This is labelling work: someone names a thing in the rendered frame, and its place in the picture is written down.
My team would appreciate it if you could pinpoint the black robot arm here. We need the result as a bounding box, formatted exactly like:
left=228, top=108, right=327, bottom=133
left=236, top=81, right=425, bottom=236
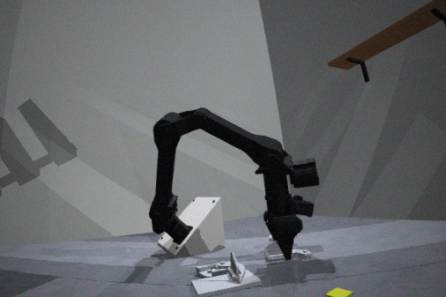
left=149, top=108, right=319, bottom=245

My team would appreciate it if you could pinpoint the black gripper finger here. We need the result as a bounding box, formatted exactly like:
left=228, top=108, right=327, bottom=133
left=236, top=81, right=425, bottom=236
left=265, top=222, right=276, bottom=241
left=272, top=230, right=301, bottom=260

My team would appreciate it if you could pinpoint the yellow flat square plate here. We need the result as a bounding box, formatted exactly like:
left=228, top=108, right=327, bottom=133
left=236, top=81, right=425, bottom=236
left=325, top=287, right=353, bottom=297

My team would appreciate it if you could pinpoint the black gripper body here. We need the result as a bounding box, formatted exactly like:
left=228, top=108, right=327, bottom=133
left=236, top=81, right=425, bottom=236
left=264, top=189, right=303, bottom=233

